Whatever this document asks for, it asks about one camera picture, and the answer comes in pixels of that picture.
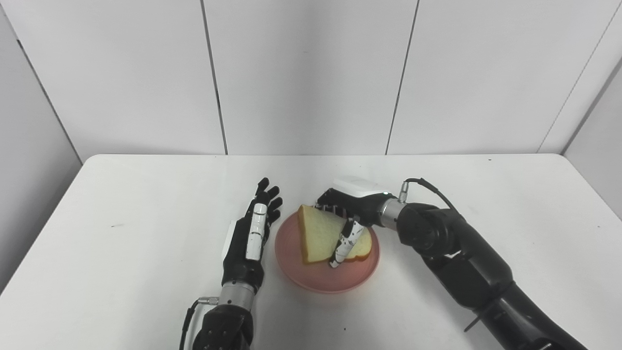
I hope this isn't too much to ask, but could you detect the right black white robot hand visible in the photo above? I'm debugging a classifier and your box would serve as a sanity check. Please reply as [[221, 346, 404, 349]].
[[315, 175, 395, 269]]

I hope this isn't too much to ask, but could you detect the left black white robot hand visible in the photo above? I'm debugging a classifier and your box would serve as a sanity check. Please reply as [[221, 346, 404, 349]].
[[221, 177, 283, 295]]

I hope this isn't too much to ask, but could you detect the slice of white bread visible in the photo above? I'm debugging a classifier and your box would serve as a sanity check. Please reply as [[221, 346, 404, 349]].
[[297, 204, 374, 264]]

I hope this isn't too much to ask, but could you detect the pink round plate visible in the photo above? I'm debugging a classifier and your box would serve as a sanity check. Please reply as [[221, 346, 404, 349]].
[[275, 210, 381, 294]]

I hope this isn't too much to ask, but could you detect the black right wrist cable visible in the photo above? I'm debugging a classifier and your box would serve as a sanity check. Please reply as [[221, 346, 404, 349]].
[[398, 177, 458, 212]]

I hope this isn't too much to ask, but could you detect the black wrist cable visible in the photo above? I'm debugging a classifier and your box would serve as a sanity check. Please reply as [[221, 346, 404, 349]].
[[398, 177, 458, 212], [178, 296, 219, 350]]

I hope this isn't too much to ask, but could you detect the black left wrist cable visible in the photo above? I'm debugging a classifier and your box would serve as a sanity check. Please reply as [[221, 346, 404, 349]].
[[178, 296, 219, 350]]

